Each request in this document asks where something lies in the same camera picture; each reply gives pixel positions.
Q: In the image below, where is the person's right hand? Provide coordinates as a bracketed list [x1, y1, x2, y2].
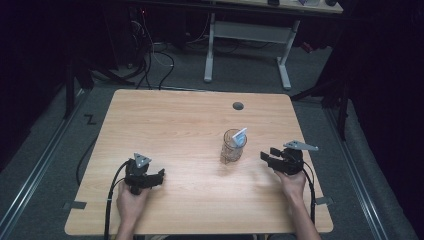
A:
[273, 169, 308, 202]

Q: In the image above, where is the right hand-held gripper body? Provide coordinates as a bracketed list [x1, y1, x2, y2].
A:
[274, 139, 320, 176]

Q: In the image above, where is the white-framed desk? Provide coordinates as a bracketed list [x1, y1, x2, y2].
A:
[203, 0, 344, 91]

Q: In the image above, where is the bundle of black floor cables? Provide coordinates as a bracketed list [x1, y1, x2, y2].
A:
[128, 13, 176, 91]

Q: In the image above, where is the thin black floor cable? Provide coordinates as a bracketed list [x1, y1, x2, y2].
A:
[75, 134, 101, 187]

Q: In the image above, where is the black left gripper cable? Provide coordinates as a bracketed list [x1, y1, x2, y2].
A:
[103, 159, 132, 240]

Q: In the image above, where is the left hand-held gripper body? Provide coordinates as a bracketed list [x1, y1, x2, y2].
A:
[124, 152, 154, 196]

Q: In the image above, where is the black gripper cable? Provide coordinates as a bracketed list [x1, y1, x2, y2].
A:
[103, 159, 132, 240]
[300, 161, 317, 225]

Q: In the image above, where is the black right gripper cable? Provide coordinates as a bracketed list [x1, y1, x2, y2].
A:
[300, 161, 317, 225]

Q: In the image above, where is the black metal stand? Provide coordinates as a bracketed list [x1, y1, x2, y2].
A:
[62, 54, 136, 120]
[289, 74, 352, 142]

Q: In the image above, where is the metal floor rail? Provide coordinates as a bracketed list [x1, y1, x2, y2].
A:
[323, 106, 390, 240]
[0, 89, 92, 236]

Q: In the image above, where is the blue and white packet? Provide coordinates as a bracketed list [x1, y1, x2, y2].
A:
[231, 127, 249, 149]

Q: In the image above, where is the clear glass cup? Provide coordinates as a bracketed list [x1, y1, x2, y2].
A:
[219, 128, 249, 165]

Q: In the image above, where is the person's left hand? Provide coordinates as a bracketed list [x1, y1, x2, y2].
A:
[115, 180, 151, 224]

